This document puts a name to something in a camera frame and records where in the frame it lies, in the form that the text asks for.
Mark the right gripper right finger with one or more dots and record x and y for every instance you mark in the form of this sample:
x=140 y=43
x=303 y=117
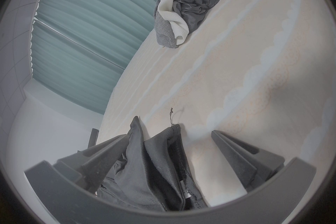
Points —
x=249 y=162

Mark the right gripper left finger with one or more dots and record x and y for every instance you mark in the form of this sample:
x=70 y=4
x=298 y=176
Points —
x=89 y=165

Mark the black T-shirt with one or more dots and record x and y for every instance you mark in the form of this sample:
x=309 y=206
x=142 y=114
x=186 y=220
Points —
x=157 y=165

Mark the pile of clothes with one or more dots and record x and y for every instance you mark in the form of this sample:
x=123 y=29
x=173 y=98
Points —
x=183 y=2

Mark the black chest of drawers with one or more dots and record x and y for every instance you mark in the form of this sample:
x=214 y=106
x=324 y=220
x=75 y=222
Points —
x=93 y=137

